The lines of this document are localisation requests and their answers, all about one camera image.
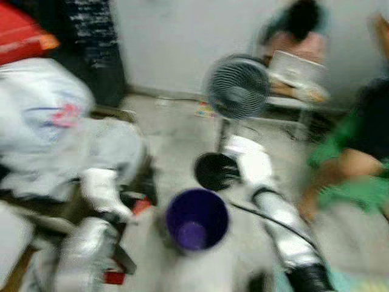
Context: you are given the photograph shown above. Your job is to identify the purple plastic bucket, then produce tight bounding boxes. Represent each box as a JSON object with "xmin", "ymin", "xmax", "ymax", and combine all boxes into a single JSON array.
[{"xmin": 165, "ymin": 187, "xmax": 230, "ymax": 252}]

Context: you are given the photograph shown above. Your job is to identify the dark wooden chair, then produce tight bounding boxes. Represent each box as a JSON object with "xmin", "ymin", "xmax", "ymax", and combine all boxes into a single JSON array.
[{"xmin": 0, "ymin": 106, "xmax": 159, "ymax": 274}]

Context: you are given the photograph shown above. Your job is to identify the small orange-red object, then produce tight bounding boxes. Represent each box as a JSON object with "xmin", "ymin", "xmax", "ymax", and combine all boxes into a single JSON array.
[{"xmin": 131, "ymin": 198, "xmax": 153, "ymax": 217}]

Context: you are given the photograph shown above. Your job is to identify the grey standing fan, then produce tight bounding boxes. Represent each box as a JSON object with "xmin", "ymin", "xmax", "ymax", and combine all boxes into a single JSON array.
[{"xmin": 205, "ymin": 55, "xmax": 271, "ymax": 153}]

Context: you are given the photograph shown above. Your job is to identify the light grey garment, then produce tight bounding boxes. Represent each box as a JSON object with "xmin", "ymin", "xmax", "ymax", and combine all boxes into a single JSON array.
[{"xmin": 0, "ymin": 119, "xmax": 146, "ymax": 201}]

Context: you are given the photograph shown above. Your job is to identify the white flat box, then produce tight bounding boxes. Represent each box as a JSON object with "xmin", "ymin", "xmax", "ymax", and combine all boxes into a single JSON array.
[{"xmin": 267, "ymin": 50, "xmax": 329, "ymax": 101}]

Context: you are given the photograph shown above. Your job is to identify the person in black shirt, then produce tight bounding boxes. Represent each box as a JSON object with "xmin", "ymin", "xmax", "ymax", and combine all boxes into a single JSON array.
[{"xmin": 298, "ymin": 79, "xmax": 389, "ymax": 223}]

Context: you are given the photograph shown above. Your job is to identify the small red box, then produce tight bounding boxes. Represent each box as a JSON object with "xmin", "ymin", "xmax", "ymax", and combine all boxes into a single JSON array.
[{"xmin": 103, "ymin": 271, "xmax": 125, "ymax": 285}]

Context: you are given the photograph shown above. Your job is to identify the child in pink shirt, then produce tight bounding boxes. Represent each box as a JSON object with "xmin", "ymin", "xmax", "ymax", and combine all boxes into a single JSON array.
[{"xmin": 258, "ymin": 0, "xmax": 332, "ymax": 68}]

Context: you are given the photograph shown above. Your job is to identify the black garment with white print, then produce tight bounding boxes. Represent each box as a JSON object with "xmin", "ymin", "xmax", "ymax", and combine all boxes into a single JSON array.
[{"xmin": 49, "ymin": 0, "xmax": 128, "ymax": 107}]

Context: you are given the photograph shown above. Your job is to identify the white printed garment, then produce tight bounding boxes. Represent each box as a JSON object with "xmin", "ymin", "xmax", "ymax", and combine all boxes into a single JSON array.
[{"xmin": 0, "ymin": 58, "xmax": 95, "ymax": 153}]

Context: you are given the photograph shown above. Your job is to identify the red bag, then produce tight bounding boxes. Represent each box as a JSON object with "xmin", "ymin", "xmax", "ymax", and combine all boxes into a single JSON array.
[{"xmin": 0, "ymin": 3, "xmax": 58, "ymax": 64}]

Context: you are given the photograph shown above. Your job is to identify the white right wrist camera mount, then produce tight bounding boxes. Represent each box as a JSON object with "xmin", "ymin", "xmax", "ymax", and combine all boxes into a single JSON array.
[{"xmin": 224, "ymin": 135, "xmax": 275, "ymax": 192}]

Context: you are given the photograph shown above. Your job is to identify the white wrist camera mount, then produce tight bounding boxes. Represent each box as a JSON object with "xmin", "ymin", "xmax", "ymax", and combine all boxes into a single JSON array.
[
  {"xmin": 81, "ymin": 167, "xmax": 134, "ymax": 223},
  {"xmin": 224, "ymin": 135, "xmax": 275, "ymax": 192}
]

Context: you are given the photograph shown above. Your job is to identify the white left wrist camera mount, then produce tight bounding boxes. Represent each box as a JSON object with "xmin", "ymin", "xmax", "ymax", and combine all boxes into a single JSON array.
[{"xmin": 81, "ymin": 167, "xmax": 134, "ymax": 223}]

